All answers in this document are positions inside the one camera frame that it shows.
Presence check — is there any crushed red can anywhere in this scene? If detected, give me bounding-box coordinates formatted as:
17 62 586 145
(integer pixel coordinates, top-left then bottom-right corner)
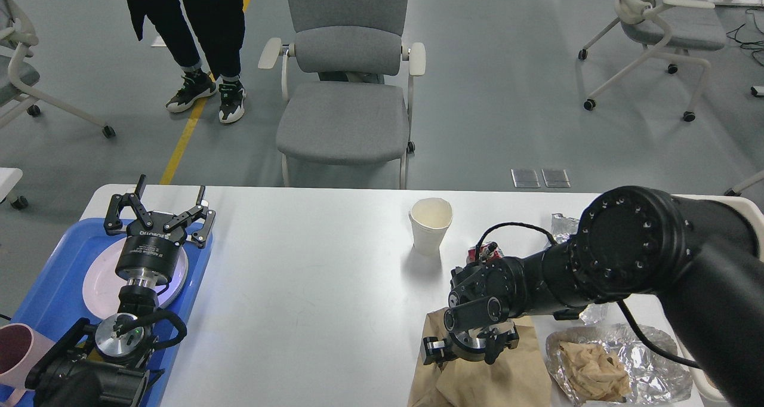
466 242 504 264

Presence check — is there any brown paper bag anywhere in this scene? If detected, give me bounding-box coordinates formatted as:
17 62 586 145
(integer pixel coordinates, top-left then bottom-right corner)
408 317 552 406

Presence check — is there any white chair right background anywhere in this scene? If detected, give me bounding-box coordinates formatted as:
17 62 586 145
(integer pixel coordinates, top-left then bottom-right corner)
578 0 726 122

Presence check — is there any aluminium foil sheet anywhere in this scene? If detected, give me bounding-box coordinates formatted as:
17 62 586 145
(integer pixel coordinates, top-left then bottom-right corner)
551 213 609 326

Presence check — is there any person in black clothes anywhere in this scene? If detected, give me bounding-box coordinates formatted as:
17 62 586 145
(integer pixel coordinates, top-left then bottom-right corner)
126 0 247 124

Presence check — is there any floor outlet plate right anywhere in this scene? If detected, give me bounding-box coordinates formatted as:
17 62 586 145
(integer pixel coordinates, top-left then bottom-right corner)
542 168 571 189

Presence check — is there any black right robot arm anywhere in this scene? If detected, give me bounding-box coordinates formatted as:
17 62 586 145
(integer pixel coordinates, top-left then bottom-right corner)
422 186 763 406

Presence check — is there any beige plastic bin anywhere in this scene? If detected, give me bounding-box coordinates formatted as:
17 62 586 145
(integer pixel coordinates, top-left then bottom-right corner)
679 195 763 405

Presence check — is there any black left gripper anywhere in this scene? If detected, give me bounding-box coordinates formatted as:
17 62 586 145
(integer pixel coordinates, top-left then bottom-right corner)
104 175 216 286

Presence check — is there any pink mug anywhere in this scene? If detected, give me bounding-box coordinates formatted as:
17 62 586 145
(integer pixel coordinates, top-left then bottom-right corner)
1 323 56 406

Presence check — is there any foil with brown napkin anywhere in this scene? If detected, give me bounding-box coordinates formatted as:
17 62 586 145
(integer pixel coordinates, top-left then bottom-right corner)
546 325 693 406

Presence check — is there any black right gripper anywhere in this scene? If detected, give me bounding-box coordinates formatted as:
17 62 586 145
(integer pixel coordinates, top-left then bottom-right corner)
421 322 519 366

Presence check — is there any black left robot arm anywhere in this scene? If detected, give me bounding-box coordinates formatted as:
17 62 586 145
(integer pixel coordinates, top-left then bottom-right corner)
26 175 215 406

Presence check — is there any grey office chair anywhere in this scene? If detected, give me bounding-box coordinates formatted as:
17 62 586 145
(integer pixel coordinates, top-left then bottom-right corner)
257 0 426 189

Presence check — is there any floor outlet plate left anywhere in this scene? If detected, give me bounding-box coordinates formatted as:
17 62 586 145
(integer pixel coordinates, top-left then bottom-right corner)
510 169 541 189

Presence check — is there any pink plate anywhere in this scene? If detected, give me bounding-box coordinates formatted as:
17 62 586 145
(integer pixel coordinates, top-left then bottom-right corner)
82 238 189 320

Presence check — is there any white paper cup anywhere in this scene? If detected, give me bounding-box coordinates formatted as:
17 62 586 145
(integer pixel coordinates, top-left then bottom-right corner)
409 198 453 257

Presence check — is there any floor outlet plate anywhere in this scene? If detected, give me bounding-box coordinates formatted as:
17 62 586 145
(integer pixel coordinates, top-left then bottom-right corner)
510 169 541 189
542 168 571 189

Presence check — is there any white chair left background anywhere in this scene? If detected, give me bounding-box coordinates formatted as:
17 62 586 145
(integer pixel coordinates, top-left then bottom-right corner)
1 0 116 138

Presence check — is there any blue plastic tray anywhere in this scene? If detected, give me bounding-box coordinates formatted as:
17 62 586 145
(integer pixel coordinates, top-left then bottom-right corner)
0 217 214 407

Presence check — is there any white chair background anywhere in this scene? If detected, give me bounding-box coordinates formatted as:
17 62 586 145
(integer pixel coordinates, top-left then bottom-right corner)
578 0 726 122
1 0 116 138

